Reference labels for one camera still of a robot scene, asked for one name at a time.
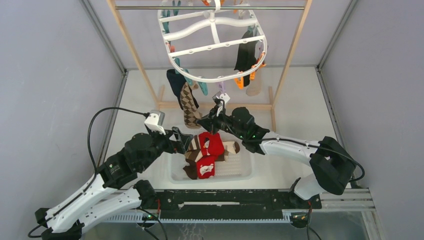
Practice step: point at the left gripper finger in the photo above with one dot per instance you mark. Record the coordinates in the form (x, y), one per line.
(174, 142)
(183, 142)

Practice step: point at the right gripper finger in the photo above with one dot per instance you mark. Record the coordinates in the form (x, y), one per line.
(207, 125)
(208, 118)

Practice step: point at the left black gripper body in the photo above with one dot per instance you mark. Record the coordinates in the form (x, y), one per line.
(171, 145)

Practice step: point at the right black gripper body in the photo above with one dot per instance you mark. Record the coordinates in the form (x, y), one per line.
(225, 122)

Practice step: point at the brown white wavy sock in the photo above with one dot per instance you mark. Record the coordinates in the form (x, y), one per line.
(194, 151)

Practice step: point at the argyle brown sock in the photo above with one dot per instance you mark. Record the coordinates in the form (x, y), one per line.
(189, 108)

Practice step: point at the red sock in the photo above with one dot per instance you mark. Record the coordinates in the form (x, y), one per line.
(206, 167)
(211, 144)

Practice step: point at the brown cream striped sock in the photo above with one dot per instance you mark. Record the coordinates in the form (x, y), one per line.
(230, 148)

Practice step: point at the black sock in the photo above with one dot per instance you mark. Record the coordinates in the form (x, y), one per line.
(246, 57)

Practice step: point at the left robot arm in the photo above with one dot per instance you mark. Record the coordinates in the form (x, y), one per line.
(88, 206)

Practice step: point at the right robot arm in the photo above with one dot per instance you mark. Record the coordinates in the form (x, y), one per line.
(332, 167)

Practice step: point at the white oval clip hanger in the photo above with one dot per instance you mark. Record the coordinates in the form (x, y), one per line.
(240, 18)

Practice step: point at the white plastic laundry basket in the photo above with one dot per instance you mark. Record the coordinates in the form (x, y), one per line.
(237, 167)

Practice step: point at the santa pattern dark sock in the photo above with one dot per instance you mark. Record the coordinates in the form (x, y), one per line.
(176, 81)

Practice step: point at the metal hanging rod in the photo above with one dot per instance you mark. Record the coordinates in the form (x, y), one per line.
(236, 7)

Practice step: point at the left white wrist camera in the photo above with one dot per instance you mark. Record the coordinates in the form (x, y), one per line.
(154, 122)

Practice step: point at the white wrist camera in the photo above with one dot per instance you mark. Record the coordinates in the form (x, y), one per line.
(154, 122)
(220, 99)

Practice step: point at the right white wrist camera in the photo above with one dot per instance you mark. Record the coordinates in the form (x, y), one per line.
(220, 99)

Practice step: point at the wooden drying rack frame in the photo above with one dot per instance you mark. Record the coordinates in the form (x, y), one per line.
(118, 17)

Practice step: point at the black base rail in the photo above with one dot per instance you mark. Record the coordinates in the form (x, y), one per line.
(221, 203)

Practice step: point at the white cable duct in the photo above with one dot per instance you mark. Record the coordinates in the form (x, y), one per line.
(140, 217)

